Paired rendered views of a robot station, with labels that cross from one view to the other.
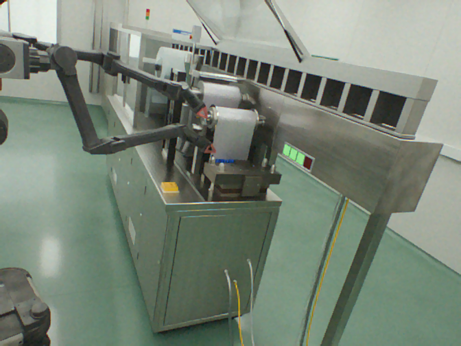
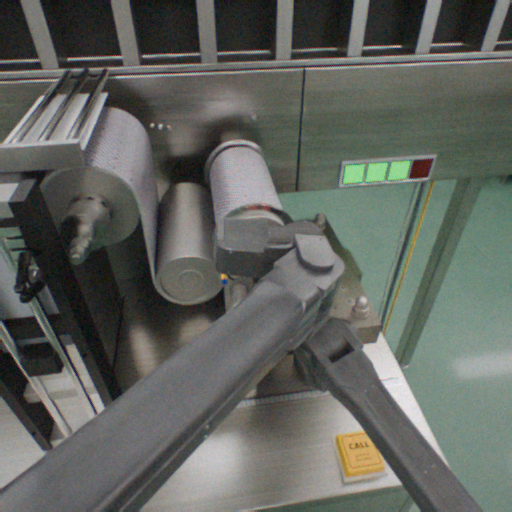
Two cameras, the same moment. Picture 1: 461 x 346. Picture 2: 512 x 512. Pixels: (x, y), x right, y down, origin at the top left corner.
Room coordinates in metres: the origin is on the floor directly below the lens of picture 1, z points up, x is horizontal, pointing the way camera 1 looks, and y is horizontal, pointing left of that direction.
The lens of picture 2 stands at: (1.60, 0.67, 1.67)
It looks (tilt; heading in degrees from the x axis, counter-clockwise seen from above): 40 degrees down; 290
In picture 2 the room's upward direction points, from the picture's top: straight up
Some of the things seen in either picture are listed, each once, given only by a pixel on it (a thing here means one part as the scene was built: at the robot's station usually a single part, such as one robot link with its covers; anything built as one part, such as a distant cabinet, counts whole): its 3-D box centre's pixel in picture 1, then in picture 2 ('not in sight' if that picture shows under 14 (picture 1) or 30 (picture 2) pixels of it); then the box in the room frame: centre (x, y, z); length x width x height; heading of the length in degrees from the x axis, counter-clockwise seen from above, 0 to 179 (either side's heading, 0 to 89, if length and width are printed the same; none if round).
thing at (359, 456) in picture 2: (169, 187); (359, 452); (1.54, 0.29, 0.91); 0.07 x 0.07 x 0.02; 29
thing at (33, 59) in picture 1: (33, 60); not in sight; (1.16, 0.74, 1.45); 0.09 x 0.08 x 0.12; 49
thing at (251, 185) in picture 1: (251, 186); (349, 277); (1.64, -0.12, 0.96); 0.10 x 0.03 x 0.11; 119
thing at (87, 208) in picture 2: (195, 93); (87, 221); (2.00, 0.30, 1.33); 0.06 x 0.06 x 0.06; 29
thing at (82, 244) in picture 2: not in sight; (80, 246); (1.97, 0.36, 1.33); 0.06 x 0.03 x 0.03; 119
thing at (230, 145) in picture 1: (231, 146); not in sight; (1.80, 0.02, 1.11); 0.23 x 0.01 x 0.18; 119
